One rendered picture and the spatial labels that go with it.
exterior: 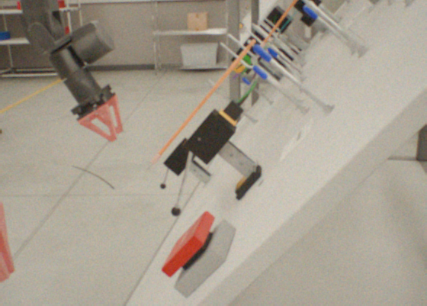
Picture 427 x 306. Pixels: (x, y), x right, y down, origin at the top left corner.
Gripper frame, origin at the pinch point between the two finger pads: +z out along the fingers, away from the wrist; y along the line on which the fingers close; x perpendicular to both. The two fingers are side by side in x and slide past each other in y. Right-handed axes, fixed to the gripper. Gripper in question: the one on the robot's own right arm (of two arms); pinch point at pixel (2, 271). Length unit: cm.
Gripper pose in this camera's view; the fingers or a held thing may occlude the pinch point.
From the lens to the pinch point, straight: 55.9
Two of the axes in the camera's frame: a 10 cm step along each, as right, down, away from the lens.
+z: 5.1, 8.2, 2.5
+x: -8.6, 4.8, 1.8
